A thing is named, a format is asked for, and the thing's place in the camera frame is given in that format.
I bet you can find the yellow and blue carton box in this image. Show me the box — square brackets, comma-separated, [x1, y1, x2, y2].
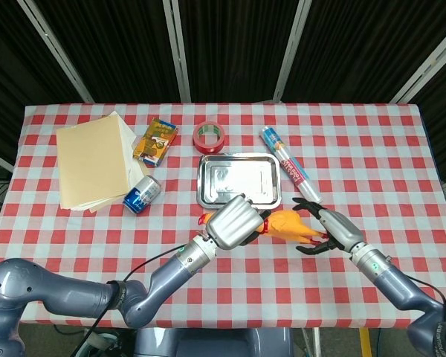
[132, 117, 180, 167]

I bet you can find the red white checkered tablecloth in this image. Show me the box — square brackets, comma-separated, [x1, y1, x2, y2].
[0, 102, 446, 330]

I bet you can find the grey robot torso base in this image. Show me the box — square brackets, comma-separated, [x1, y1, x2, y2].
[133, 327, 294, 357]

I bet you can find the blue and silver drink can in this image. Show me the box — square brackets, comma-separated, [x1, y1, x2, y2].
[122, 175, 162, 216]

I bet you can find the stack of beige paper sheets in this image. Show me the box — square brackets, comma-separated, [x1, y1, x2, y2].
[55, 110, 149, 213]

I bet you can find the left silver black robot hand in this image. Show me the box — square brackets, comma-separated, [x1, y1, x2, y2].
[204, 193, 272, 251]

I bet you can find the red tape roll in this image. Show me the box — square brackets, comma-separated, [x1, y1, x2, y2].
[192, 120, 229, 155]

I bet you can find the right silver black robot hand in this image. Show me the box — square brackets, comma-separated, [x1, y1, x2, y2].
[291, 197, 367, 257]

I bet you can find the rectangular stainless steel tray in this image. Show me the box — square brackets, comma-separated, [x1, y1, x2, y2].
[195, 152, 282, 210]

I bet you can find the yellow rubber chicken toy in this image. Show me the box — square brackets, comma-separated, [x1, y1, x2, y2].
[197, 208, 330, 250]

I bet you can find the plastic food wrap roll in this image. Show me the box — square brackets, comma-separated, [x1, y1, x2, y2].
[259, 126, 324, 205]

